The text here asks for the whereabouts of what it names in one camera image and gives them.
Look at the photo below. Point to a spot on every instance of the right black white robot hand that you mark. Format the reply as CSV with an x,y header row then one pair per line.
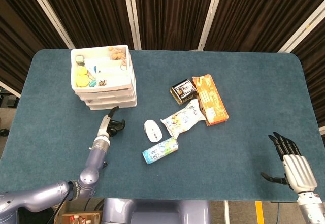
x,y
299,170

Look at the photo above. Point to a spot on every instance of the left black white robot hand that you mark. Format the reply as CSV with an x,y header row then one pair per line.
x,y
104,126

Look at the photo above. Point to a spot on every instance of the purple grey robot base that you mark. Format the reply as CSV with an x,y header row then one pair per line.
x,y
157,211

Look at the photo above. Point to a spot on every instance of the left silver purple robot arm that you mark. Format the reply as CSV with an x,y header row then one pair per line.
x,y
89,177

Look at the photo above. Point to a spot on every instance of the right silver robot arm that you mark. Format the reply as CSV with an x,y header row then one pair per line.
x,y
311,208

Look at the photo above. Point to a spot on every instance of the white drawer organizer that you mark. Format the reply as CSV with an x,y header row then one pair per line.
x,y
114,82

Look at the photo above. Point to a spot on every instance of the small teal item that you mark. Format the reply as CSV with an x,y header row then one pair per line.
x,y
93,83

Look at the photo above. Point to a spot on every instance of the white computer mouse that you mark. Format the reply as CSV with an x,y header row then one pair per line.
x,y
153,131

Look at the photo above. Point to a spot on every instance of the yellow rubber toy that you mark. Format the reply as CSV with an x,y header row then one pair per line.
x,y
81,78

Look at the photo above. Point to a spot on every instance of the light blue drink can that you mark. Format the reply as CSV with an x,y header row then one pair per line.
x,y
160,151

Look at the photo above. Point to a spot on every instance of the white cream packet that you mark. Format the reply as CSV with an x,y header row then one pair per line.
x,y
91,65

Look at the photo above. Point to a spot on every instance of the small green jar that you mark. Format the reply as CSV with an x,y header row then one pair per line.
x,y
80,60

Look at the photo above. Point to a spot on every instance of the blue felt table mat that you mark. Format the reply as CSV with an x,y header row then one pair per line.
x,y
228,158

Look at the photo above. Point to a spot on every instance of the white printed snack bag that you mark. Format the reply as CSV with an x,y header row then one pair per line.
x,y
181,121

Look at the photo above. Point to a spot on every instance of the white table leg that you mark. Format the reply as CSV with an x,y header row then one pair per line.
x,y
226,212

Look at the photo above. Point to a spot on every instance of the black gold tin can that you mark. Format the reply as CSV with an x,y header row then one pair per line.
x,y
183,91

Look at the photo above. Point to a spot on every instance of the brown cardboard box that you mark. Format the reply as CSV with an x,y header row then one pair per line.
x,y
81,219

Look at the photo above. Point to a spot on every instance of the brown curtain panel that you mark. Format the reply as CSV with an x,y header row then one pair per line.
x,y
89,13
20,38
314,64
172,13
261,13

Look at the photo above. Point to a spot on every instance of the orange cardboard snack box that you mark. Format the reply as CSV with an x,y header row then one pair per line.
x,y
212,99

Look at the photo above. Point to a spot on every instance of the white partition post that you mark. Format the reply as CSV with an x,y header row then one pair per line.
x,y
49,13
302,31
211,15
132,15

